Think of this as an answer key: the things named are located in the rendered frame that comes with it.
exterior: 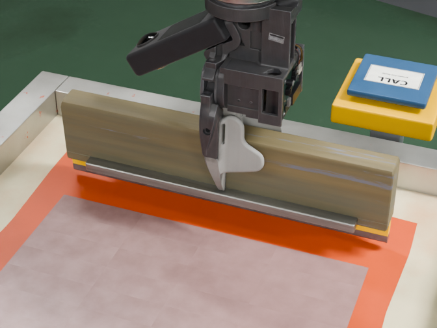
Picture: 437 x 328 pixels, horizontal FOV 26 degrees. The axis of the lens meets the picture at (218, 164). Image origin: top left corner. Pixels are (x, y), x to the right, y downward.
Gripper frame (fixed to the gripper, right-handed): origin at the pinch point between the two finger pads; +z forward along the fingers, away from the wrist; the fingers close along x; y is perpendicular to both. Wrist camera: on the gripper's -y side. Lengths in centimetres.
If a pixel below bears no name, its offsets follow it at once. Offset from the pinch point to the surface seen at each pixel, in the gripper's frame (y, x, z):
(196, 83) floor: -72, 171, 100
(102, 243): -9.6, -9.4, 5.8
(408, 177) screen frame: 17.9, 10.4, 4.2
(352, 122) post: 8.4, 25.0, 8.0
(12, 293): -14.5, -19.1, 5.8
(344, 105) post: 7.1, 25.4, 5.9
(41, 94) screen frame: -26.6, 9.3, 2.2
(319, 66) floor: -38, 196, 101
